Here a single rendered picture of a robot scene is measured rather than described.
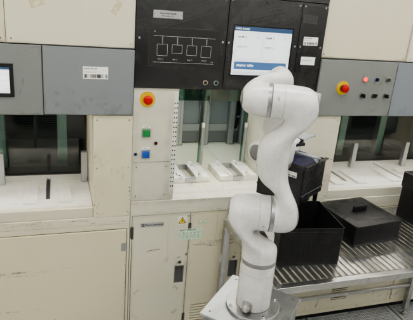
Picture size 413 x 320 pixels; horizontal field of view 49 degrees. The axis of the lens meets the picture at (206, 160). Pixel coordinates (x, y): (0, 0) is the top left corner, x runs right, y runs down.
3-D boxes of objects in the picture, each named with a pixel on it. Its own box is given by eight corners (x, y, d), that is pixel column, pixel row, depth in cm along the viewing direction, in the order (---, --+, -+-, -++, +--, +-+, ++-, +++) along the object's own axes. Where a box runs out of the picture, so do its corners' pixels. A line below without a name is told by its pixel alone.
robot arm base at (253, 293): (268, 330, 150) (275, 282, 144) (216, 310, 158) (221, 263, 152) (286, 300, 167) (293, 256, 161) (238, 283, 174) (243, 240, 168)
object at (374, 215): (352, 247, 208) (358, 222, 204) (313, 220, 233) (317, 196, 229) (399, 239, 220) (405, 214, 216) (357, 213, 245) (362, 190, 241)
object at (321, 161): (251, 199, 203) (260, 131, 193) (274, 188, 219) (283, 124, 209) (300, 217, 189) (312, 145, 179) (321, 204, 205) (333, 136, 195)
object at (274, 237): (258, 233, 214) (262, 200, 208) (313, 233, 219) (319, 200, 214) (276, 266, 188) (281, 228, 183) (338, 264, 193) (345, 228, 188)
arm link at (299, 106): (248, 216, 159) (294, 221, 158) (247, 236, 148) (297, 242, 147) (265, 77, 136) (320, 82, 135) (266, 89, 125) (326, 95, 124)
